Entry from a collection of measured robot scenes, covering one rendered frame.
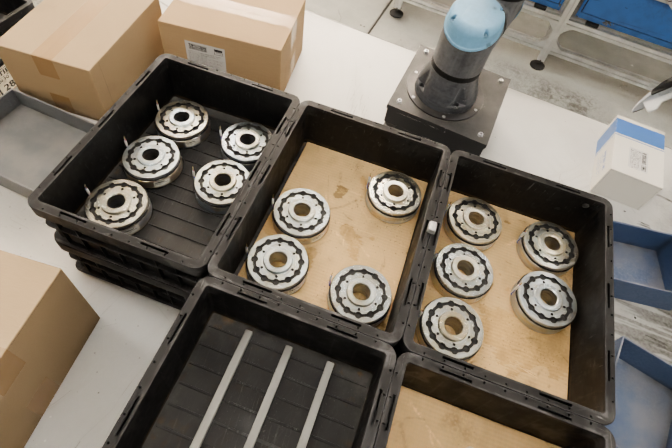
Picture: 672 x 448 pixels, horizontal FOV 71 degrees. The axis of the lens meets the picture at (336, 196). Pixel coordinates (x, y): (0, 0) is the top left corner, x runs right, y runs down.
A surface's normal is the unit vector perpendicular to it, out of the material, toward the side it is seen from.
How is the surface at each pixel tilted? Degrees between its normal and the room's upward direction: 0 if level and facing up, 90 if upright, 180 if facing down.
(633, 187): 90
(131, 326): 0
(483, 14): 10
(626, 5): 90
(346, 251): 0
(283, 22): 0
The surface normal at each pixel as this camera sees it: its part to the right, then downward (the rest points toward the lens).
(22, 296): 0.11, -0.58
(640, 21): -0.41, 0.72
